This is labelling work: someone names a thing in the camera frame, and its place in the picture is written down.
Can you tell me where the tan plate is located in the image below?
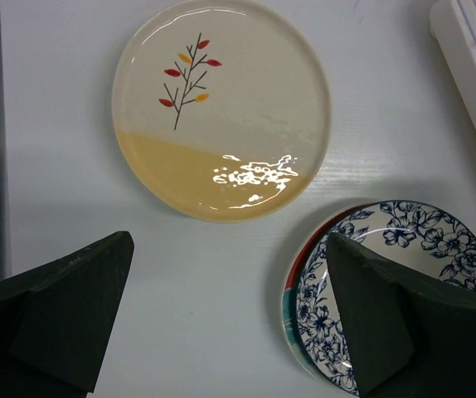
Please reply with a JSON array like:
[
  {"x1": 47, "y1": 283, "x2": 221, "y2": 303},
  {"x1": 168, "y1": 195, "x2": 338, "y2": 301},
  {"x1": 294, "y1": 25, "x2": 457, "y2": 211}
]
[{"x1": 111, "y1": 1, "x2": 332, "y2": 222}]

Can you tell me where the black patterned plate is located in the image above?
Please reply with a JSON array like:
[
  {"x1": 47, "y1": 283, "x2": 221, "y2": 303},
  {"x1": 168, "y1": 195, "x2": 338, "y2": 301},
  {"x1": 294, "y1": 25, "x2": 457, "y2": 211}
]
[{"x1": 290, "y1": 200, "x2": 476, "y2": 396}]

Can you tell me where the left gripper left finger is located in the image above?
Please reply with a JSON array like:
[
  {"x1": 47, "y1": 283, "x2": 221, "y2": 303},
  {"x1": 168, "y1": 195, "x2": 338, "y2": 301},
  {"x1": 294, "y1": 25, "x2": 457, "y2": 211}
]
[{"x1": 0, "y1": 231, "x2": 134, "y2": 397}]

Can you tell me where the red blue floral plate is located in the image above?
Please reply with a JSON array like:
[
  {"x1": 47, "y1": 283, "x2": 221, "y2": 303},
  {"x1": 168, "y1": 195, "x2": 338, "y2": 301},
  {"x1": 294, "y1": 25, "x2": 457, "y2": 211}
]
[{"x1": 280, "y1": 203, "x2": 365, "y2": 383}]

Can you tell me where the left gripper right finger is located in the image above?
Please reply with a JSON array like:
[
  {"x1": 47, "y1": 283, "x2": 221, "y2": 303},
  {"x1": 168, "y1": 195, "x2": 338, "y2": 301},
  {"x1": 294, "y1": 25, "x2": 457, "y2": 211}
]
[{"x1": 327, "y1": 233, "x2": 476, "y2": 397}]

